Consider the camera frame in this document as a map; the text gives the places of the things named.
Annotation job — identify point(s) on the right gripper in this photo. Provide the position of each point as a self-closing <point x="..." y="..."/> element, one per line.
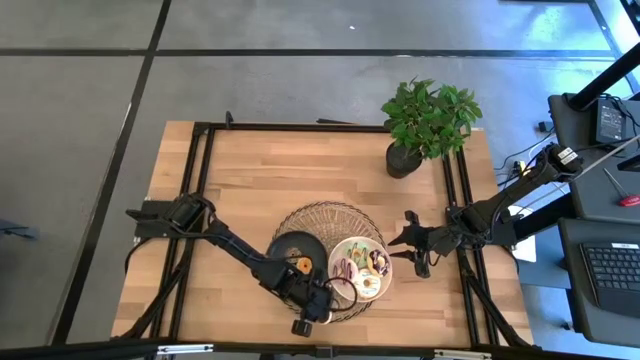
<point x="440" y="240"/>

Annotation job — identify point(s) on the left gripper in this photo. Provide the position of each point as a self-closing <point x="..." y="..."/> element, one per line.
<point x="312" y="297"/>

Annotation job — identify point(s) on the chocolate iced donut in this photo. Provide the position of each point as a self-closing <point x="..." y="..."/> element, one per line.
<point x="382" y="267"/>

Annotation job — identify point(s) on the green striped donut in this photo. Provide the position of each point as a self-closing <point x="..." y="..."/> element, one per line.
<point x="358" y="246"/>

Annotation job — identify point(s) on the white iced donut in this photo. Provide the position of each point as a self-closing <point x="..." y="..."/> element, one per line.
<point x="361" y="285"/>

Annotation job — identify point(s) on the orange iced donut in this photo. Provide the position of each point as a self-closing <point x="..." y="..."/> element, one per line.
<point x="298" y="265"/>

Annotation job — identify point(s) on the purple striped donut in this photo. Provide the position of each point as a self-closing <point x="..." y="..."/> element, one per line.
<point x="339" y="272"/>

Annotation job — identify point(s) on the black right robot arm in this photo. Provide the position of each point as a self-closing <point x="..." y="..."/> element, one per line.
<point x="500" y="205"/>

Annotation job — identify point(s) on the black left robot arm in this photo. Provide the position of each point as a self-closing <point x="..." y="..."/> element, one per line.
<point x="240" y="247"/>

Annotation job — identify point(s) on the white round plate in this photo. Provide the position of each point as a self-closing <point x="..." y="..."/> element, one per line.
<point x="385" y="281"/>

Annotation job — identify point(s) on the woven straw placemat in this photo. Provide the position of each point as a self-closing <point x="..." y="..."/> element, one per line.
<point x="330" y="220"/>

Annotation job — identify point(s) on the black plant pot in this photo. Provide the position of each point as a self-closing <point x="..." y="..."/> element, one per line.
<point x="400" y="165"/>

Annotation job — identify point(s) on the black round plate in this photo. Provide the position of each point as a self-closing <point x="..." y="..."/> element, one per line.
<point x="290" y="247"/>

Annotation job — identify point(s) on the green leafy plant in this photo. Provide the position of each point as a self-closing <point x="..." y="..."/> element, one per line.
<point x="430" y="120"/>

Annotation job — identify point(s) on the dark grey desk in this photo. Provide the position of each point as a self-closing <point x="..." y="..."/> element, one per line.
<point x="595" y="190"/>

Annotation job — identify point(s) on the black computer keyboard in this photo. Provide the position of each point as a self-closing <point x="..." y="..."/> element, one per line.
<point x="615" y="275"/>

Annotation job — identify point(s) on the black power box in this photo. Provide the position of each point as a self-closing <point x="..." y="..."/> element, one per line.
<point x="610" y="122"/>

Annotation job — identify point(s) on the black diagonal pole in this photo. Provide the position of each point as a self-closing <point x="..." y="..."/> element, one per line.
<point x="605" y="80"/>

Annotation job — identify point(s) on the silver metal bracket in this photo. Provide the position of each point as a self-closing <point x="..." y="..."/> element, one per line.
<point x="462" y="354"/>
<point x="185" y="348"/>

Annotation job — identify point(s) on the black aluminium table frame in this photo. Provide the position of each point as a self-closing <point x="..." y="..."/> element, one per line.
<point x="300" y="127"/>

